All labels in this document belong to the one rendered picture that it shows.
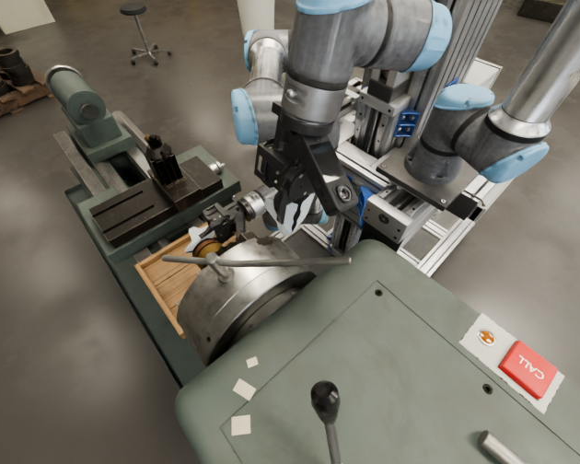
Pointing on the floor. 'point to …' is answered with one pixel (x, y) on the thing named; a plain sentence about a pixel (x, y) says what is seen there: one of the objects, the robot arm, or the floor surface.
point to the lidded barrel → (256, 15)
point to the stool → (140, 30)
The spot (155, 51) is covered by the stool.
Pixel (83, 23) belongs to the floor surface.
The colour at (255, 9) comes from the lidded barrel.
